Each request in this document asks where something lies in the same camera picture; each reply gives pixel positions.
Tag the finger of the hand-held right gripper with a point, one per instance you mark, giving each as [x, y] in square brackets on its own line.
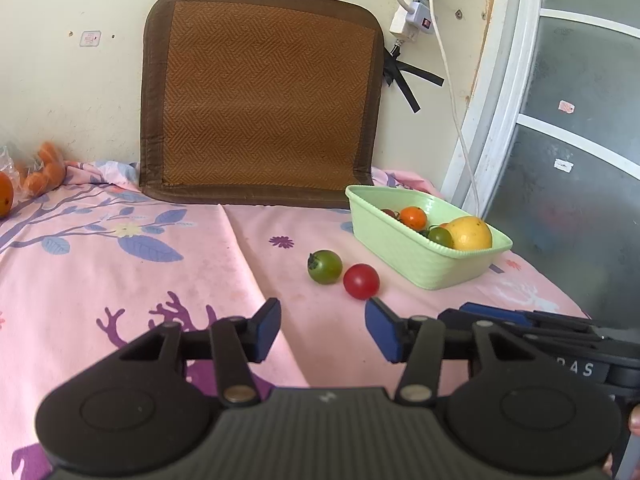
[465, 319]
[500, 311]

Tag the green tomato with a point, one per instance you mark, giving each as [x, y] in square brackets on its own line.
[440, 237]
[325, 266]

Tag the light green plastic basket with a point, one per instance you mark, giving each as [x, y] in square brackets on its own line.
[415, 265]

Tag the white framed glass door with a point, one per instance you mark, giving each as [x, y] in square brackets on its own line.
[575, 110]

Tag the white door sticker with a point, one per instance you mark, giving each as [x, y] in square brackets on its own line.
[563, 164]

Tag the brown woven seat cushion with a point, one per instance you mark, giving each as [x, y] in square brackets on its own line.
[265, 95]

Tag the dark red tomato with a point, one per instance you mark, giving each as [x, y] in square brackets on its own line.
[389, 213]

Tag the orange soft toy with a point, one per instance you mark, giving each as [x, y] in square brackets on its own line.
[47, 172]

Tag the white square wall sticker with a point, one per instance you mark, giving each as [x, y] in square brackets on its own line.
[90, 38]

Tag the red door sticker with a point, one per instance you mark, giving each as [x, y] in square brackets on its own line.
[566, 106]

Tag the small orange tomato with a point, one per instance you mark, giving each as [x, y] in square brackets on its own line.
[413, 217]

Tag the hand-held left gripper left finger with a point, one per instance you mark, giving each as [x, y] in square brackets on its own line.
[265, 331]

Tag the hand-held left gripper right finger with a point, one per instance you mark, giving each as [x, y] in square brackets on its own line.
[382, 332]

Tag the clear plastic bag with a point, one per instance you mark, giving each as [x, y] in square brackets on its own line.
[12, 165]

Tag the white adapter with red switch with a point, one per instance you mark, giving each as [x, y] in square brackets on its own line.
[420, 20]

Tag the black tape strip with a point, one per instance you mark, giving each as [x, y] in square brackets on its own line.
[409, 95]
[420, 75]

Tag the large yellow orange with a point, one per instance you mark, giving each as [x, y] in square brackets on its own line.
[470, 234]

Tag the person's right hand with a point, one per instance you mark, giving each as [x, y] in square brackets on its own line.
[635, 420]

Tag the round orange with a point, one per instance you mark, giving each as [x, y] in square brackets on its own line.
[5, 195]

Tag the pink floral bed sheet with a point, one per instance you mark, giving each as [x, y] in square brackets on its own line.
[100, 270]

